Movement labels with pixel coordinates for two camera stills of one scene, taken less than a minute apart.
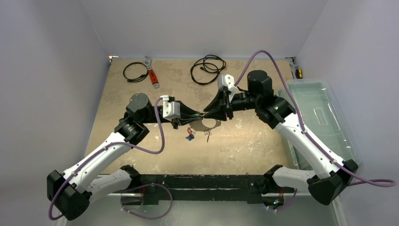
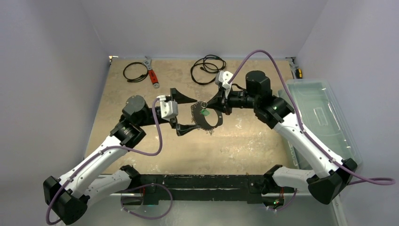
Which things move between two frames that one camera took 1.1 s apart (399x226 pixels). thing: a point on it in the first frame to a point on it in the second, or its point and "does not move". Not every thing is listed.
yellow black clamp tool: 297,73 does not move
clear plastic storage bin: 322,117 does not move
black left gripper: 186,113 to 180,128
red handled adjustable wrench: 147,63 does not move
